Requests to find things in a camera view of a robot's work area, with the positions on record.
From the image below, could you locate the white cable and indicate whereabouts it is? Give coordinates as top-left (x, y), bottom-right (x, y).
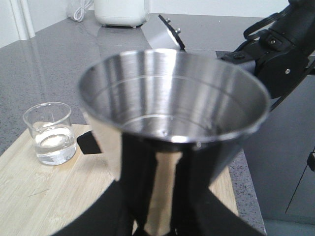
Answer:
top-left (66, 0), bottom-right (94, 22)

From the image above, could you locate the steel double jigger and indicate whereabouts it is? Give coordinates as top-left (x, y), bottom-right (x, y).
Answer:
top-left (78, 49), bottom-right (270, 236)

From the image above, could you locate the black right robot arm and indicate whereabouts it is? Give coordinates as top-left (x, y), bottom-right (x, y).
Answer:
top-left (78, 0), bottom-right (315, 151)

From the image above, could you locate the wooden cutting board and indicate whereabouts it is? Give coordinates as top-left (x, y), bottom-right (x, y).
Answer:
top-left (0, 123), bottom-right (239, 236)

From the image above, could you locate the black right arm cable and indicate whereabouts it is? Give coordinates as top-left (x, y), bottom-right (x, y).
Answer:
top-left (243, 12), bottom-right (286, 40)

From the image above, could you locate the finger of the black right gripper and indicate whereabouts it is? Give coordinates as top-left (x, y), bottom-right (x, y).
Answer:
top-left (77, 131), bottom-right (102, 155)

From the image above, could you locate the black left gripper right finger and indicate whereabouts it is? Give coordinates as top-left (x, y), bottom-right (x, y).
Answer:
top-left (170, 141), bottom-right (261, 236)

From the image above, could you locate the small glass beaker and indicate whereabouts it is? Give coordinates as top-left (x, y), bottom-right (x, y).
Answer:
top-left (23, 102), bottom-right (76, 166)

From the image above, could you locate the white appliance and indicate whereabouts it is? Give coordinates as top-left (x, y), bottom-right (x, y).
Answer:
top-left (94, 0), bottom-right (151, 28)

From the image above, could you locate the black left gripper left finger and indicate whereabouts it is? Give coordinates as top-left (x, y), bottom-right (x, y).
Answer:
top-left (55, 133), bottom-right (157, 236)

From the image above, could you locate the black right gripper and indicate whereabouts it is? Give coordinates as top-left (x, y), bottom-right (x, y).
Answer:
top-left (220, 30), bottom-right (311, 99)

